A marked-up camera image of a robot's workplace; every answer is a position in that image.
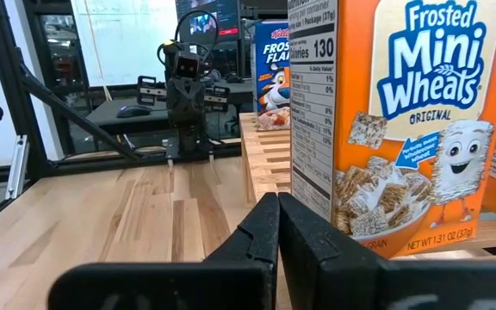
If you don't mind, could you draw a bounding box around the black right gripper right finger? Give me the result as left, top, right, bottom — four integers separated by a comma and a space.
277, 191, 496, 310

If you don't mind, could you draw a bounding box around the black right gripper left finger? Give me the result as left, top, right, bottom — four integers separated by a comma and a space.
47, 191, 281, 310

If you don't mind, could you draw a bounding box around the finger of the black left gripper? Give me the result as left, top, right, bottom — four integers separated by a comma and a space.
166, 84, 187, 128
185, 84, 206, 128

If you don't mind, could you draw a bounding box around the blue Frosted Flakes cereal box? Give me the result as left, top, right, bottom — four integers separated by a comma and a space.
251, 19, 292, 133

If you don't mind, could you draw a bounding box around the wooden slatted shelf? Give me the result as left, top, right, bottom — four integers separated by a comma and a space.
238, 112, 496, 263

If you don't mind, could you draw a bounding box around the black computer mouse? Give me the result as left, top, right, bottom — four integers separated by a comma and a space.
115, 103, 153, 119

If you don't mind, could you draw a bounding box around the white whiteboard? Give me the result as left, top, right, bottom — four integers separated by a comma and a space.
70, 0, 179, 88

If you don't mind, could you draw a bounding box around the black computer monitor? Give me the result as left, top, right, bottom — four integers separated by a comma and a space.
174, 0, 241, 44

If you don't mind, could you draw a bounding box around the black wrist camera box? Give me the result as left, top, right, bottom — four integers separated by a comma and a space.
173, 51, 202, 82

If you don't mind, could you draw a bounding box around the silver metal bracket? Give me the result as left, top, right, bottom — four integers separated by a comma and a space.
4, 134, 30, 201

